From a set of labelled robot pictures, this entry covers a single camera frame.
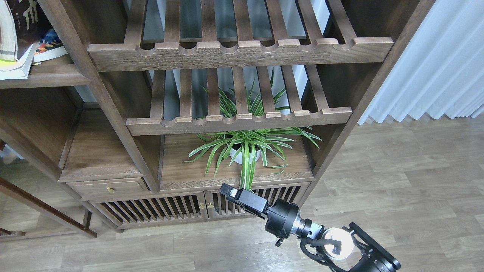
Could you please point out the dark wooden bookshelf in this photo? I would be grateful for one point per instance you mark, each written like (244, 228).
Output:
(124, 112)

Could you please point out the yellow cover book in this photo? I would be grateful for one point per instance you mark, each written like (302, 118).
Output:
(18, 69)

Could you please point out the white curtain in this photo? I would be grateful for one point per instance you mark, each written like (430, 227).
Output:
(441, 71)

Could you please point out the green spider plant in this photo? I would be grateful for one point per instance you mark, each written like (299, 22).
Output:
(270, 140)

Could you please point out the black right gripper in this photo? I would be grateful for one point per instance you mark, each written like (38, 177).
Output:
(283, 218)

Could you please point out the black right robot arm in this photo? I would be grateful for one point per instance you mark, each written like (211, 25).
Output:
(323, 245)

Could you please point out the maroon book white characters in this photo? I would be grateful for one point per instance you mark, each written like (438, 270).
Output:
(22, 22)

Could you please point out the colourful small paperback book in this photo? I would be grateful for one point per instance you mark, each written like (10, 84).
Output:
(49, 47)

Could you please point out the white plant pot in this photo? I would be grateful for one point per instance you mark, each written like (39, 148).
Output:
(240, 156)

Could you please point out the wooden side table frame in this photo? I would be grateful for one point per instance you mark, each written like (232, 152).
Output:
(32, 206)

